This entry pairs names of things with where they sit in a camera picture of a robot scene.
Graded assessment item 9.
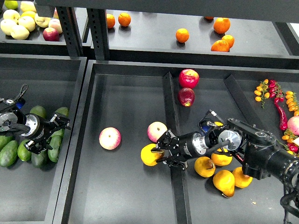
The black shelf post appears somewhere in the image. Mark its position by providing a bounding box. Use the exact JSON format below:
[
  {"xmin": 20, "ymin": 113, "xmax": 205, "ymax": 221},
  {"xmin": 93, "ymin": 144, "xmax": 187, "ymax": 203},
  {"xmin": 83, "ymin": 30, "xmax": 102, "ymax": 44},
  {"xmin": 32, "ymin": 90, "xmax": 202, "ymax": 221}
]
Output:
[
  {"xmin": 87, "ymin": 8, "xmax": 110, "ymax": 61},
  {"xmin": 56, "ymin": 7, "xmax": 83, "ymax": 57}
]

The pale yellow apple middle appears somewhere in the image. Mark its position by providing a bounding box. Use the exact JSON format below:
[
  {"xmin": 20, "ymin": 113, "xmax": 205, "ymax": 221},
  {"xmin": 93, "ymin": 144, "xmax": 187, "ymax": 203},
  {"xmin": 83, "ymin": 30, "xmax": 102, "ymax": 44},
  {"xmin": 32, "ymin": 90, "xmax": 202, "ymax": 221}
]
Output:
[{"xmin": 18, "ymin": 16, "xmax": 36, "ymax": 32}]

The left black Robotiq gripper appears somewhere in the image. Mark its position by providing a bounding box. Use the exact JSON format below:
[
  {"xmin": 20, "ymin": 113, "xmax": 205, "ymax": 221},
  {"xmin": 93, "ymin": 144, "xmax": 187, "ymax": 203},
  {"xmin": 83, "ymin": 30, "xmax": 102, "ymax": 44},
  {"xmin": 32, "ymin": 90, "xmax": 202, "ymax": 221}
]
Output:
[{"xmin": 23, "ymin": 112, "xmax": 71, "ymax": 154}]

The light green avocado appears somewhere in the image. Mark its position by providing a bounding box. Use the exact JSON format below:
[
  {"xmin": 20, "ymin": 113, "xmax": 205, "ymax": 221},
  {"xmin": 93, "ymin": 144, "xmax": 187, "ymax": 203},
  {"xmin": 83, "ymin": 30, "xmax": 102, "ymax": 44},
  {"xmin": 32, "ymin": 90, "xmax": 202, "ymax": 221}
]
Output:
[{"xmin": 17, "ymin": 139, "xmax": 31, "ymax": 161}]

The red apple on shelf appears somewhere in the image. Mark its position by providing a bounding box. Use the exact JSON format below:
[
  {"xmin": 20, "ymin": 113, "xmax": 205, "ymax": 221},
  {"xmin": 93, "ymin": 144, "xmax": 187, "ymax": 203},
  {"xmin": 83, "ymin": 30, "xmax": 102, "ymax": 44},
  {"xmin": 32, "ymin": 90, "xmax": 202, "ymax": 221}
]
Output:
[{"xmin": 43, "ymin": 27, "xmax": 60, "ymax": 42}]

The pink apple centre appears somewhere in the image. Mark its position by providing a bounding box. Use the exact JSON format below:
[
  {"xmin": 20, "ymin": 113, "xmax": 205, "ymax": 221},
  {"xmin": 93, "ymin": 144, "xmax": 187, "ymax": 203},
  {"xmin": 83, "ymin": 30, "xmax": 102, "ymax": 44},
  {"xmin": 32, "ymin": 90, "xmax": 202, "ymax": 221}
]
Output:
[{"xmin": 147, "ymin": 121, "xmax": 167, "ymax": 143}]

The green avocado far left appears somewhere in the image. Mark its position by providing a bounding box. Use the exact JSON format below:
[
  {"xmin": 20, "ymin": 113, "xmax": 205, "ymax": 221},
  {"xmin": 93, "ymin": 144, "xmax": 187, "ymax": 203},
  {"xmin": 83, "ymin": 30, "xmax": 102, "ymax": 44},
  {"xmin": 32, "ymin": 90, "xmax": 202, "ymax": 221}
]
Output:
[{"xmin": 0, "ymin": 135, "xmax": 13, "ymax": 151}]

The red chili pepper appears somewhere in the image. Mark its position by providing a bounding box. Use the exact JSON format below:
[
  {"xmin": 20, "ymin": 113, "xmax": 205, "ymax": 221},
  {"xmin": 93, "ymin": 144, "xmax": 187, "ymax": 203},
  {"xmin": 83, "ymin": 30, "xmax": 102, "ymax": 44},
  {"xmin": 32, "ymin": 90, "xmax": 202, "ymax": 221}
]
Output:
[{"xmin": 274, "ymin": 98, "xmax": 288, "ymax": 131}]

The bright red apple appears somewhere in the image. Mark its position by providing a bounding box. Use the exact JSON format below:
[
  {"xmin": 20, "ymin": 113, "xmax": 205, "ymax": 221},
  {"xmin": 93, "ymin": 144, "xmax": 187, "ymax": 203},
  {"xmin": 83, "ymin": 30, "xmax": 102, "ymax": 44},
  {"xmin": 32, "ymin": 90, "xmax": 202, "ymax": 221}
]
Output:
[{"xmin": 178, "ymin": 69, "xmax": 199, "ymax": 89}]

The black shelf post left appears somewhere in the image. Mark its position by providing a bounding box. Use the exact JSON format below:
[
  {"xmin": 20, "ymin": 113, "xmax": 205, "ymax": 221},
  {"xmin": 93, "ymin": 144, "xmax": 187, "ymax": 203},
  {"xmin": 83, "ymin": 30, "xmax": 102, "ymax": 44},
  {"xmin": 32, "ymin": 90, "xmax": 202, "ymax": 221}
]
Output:
[{"xmin": 56, "ymin": 7, "xmax": 83, "ymax": 57}]

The orange centre shelf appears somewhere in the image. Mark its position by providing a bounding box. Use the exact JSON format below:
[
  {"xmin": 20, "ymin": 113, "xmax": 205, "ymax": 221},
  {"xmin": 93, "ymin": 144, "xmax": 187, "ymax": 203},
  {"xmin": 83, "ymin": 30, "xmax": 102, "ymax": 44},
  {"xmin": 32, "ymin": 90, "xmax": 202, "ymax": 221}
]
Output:
[{"xmin": 175, "ymin": 28, "xmax": 190, "ymax": 43}]

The yellow pear with stem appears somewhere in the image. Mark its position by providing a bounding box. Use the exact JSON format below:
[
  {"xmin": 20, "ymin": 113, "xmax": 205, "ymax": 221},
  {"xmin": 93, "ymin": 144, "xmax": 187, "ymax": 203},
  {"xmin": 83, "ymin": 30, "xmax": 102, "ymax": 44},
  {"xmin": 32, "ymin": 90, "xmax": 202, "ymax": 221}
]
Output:
[{"xmin": 214, "ymin": 121, "xmax": 223, "ymax": 127}]

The orange cherry tomato bunch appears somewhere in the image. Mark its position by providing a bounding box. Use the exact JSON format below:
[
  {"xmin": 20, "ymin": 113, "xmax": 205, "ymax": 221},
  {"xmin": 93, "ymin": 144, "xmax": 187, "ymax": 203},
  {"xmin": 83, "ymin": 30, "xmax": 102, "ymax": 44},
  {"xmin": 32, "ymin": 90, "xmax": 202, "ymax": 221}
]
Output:
[{"xmin": 254, "ymin": 79, "xmax": 270, "ymax": 108}]

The orange front right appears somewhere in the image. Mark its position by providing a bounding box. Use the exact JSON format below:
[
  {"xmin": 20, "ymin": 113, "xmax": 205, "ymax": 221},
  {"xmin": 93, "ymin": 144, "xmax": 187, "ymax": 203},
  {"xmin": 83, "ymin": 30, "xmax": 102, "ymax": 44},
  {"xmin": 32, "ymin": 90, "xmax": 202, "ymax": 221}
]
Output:
[{"xmin": 211, "ymin": 40, "xmax": 230, "ymax": 52}]

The dark red apple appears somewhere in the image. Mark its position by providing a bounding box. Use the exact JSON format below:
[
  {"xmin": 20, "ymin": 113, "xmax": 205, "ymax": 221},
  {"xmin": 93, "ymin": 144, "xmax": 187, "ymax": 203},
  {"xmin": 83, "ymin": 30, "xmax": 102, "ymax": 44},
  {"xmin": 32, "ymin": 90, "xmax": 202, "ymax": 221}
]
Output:
[{"xmin": 178, "ymin": 88, "xmax": 195, "ymax": 107}]

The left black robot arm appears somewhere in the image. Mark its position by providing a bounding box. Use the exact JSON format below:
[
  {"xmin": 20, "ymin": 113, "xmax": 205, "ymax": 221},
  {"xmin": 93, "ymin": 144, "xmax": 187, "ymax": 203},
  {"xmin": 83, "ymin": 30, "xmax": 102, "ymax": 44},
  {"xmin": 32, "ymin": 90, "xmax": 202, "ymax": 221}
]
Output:
[{"xmin": 0, "ymin": 84, "xmax": 71, "ymax": 154}]

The yellow pear right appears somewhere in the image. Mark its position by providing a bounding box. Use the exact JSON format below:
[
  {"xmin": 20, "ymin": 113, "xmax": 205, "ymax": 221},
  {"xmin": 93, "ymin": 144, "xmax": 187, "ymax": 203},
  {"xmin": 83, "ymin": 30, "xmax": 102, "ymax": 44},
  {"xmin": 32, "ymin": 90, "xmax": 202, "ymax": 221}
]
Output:
[{"xmin": 232, "ymin": 167, "xmax": 253, "ymax": 189}]

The yellow pear bottom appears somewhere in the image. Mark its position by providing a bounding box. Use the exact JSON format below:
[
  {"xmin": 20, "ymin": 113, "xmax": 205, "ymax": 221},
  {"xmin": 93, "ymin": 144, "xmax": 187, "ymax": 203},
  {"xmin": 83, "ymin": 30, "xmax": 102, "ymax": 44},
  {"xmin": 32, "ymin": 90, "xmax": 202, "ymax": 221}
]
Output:
[{"xmin": 213, "ymin": 170, "xmax": 235, "ymax": 197}]

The pink apple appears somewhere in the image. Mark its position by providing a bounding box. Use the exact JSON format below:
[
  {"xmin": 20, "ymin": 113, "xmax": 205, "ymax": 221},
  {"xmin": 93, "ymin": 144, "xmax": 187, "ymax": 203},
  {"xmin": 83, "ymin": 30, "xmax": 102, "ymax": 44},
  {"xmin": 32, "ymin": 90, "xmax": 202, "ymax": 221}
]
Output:
[
  {"xmin": 147, "ymin": 121, "xmax": 167, "ymax": 143},
  {"xmin": 99, "ymin": 127, "xmax": 121, "ymax": 150}
]

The dark green avocado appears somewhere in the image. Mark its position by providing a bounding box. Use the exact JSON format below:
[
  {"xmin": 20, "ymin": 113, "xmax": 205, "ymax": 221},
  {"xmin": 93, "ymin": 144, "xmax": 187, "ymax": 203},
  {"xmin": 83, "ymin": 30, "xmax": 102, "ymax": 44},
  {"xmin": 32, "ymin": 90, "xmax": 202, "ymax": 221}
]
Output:
[{"xmin": 31, "ymin": 150, "xmax": 49, "ymax": 168}]

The round green avocado top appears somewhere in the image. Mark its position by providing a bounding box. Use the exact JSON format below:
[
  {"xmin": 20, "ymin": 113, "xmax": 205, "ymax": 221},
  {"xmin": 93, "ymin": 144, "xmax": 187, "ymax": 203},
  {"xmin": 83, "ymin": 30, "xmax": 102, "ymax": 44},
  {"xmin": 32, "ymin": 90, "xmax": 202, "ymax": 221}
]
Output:
[{"xmin": 29, "ymin": 105, "xmax": 47, "ymax": 119}]

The black left tray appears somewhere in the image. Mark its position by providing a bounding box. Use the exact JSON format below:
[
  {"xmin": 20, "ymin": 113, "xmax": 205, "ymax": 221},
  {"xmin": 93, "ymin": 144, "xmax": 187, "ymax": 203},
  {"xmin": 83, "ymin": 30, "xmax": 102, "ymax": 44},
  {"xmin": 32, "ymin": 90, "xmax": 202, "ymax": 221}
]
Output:
[{"xmin": 0, "ymin": 54, "xmax": 87, "ymax": 224}]

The black tray divider right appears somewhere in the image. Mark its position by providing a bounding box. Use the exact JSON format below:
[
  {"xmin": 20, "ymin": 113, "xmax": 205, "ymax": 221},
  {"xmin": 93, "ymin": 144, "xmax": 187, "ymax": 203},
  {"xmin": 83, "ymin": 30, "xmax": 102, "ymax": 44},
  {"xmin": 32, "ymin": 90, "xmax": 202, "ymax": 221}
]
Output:
[{"xmin": 224, "ymin": 75, "xmax": 265, "ymax": 129}]

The yellow pear curled stem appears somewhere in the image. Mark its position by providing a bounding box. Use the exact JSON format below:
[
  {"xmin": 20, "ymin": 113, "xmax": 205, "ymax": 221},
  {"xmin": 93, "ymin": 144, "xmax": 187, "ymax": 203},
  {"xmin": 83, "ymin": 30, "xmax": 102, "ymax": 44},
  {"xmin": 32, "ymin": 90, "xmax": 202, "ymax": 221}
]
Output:
[{"xmin": 194, "ymin": 156, "xmax": 216, "ymax": 178}]

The pale yellow apple with stem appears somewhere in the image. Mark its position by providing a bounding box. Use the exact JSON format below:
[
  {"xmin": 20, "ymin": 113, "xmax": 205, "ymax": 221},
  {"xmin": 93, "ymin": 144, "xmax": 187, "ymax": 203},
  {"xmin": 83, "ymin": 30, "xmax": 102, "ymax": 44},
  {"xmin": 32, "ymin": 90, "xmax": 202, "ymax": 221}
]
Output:
[{"xmin": 34, "ymin": 13, "xmax": 51, "ymax": 28}]

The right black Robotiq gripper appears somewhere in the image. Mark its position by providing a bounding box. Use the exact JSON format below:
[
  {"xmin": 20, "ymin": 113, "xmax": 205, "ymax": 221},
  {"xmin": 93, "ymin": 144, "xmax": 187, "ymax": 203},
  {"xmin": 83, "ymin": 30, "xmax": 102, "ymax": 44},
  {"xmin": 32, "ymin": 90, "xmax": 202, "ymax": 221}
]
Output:
[{"xmin": 151, "ymin": 129, "xmax": 207, "ymax": 171}]

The pale yellow apple front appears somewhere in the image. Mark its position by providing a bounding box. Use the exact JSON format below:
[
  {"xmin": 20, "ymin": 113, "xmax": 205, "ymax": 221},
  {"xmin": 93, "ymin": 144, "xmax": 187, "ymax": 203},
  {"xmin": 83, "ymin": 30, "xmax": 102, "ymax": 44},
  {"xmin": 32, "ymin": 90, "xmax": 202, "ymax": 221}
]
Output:
[{"xmin": 10, "ymin": 25, "xmax": 29, "ymax": 40}]

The yellow pear with brown top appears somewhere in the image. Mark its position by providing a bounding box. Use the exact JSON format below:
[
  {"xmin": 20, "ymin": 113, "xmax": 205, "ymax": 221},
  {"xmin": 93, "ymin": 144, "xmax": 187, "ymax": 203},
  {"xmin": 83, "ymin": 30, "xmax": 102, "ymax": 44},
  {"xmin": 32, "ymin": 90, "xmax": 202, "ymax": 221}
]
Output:
[{"xmin": 140, "ymin": 143, "xmax": 164, "ymax": 166}]

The green avocado upper right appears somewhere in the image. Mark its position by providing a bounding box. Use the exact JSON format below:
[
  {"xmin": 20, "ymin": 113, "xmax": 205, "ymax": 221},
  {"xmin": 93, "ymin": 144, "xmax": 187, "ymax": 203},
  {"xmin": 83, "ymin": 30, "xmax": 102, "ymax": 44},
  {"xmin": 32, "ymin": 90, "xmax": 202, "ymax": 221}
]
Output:
[{"xmin": 55, "ymin": 107, "xmax": 69, "ymax": 117}]

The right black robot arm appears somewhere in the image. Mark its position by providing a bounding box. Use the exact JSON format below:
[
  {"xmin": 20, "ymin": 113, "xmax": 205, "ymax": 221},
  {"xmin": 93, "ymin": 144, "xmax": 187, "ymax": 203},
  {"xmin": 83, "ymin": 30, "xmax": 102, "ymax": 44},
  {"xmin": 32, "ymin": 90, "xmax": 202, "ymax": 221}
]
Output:
[{"xmin": 150, "ymin": 110, "xmax": 299, "ymax": 224}]

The mixed cherry tomatoes lower right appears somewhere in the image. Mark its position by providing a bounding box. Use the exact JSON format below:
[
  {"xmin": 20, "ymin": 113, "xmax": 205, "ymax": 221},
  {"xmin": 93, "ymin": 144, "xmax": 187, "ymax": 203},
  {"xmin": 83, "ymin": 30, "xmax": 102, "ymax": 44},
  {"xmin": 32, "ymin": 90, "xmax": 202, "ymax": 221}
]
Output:
[{"xmin": 278, "ymin": 129, "xmax": 299, "ymax": 156}]

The black shelf post right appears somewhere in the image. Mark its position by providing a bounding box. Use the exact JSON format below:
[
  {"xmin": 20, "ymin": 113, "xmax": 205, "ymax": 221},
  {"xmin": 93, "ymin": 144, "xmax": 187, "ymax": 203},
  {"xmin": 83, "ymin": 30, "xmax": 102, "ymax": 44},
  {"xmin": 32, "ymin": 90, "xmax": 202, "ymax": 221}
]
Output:
[{"xmin": 87, "ymin": 8, "xmax": 110, "ymax": 61}]

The green avocado lower right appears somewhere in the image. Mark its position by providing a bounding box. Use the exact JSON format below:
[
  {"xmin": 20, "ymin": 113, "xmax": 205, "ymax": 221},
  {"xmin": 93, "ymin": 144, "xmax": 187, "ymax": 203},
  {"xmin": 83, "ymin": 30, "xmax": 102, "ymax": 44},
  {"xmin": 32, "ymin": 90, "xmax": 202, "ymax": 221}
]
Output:
[{"xmin": 48, "ymin": 135, "xmax": 62, "ymax": 163}]

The red cherry tomato bunch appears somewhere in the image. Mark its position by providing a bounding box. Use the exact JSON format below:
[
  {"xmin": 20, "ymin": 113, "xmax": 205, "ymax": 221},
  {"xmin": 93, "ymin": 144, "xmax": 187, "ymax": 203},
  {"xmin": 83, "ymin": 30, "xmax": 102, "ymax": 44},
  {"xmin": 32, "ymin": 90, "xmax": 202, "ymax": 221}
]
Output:
[{"xmin": 268, "ymin": 79, "xmax": 284, "ymax": 103}]

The black centre tray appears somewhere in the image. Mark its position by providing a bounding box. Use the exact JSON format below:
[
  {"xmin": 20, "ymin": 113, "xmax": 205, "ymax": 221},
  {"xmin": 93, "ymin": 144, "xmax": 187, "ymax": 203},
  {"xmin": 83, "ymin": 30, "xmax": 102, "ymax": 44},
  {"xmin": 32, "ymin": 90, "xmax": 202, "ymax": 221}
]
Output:
[{"xmin": 63, "ymin": 61, "xmax": 299, "ymax": 224}]

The yellow pear middle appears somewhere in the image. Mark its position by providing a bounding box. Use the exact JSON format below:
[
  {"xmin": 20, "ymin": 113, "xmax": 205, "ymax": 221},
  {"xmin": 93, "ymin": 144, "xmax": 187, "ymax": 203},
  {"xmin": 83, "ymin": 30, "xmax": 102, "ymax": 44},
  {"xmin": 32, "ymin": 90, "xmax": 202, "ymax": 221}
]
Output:
[{"xmin": 211, "ymin": 149, "xmax": 233, "ymax": 167}]

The black tray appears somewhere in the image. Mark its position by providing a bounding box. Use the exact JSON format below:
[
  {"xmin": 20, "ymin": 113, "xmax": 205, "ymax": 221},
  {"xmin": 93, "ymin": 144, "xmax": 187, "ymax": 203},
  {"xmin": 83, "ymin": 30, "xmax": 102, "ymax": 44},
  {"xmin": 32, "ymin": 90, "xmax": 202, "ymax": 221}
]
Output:
[
  {"xmin": 63, "ymin": 61, "xmax": 299, "ymax": 224},
  {"xmin": 0, "ymin": 54, "xmax": 87, "ymax": 224}
]

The pink peach on shelf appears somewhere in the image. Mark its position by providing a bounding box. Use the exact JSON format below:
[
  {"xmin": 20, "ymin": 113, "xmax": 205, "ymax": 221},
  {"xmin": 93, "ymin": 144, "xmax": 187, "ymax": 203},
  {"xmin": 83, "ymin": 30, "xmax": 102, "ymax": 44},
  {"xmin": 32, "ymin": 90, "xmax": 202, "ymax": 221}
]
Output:
[{"xmin": 48, "ymin": 19, "xmax": 63, "ymax": 34}]

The green avocado middle right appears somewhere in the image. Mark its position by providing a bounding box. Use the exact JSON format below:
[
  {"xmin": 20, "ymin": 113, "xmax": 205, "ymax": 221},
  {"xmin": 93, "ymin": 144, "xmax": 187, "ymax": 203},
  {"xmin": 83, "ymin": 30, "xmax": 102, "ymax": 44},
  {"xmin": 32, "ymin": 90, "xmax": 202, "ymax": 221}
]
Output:
[{"xmin": 51, "ymin": 129, "xmax": 65, "ymax": 138}]

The pink apple left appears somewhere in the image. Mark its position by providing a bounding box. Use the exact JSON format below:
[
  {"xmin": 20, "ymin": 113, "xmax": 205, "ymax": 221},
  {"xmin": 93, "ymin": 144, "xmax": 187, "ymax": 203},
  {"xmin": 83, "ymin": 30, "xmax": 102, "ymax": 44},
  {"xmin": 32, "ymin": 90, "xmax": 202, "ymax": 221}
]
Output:
[{"xmin": 99, "ymin": 127, "xmax": 121, "ymax": 150}]

